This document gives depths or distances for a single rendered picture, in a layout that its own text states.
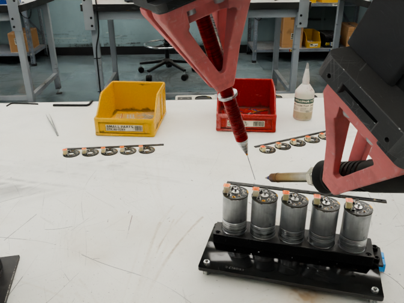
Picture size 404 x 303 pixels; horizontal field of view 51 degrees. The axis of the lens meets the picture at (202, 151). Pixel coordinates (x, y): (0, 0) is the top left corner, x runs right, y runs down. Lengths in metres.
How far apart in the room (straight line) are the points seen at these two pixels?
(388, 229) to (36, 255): 0.37
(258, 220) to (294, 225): 0.03
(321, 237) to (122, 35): 4.56
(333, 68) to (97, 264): 0.30
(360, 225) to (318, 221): 0.04
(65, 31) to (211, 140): 4.40
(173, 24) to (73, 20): 4.69
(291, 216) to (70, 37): 4.69
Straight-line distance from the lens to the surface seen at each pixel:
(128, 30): 4.86
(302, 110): 0.76
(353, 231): 0.40
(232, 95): 0.33
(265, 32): 4.90
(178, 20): 0.28
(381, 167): 0.25
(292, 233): 0.41
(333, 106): 0.26
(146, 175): 0.57
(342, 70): 0.22
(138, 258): 0.43
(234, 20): 0.30
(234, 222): 0.41
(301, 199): 0.40
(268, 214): 0.40
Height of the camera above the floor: 1.02
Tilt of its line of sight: 25 degrees down
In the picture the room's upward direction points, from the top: straight up
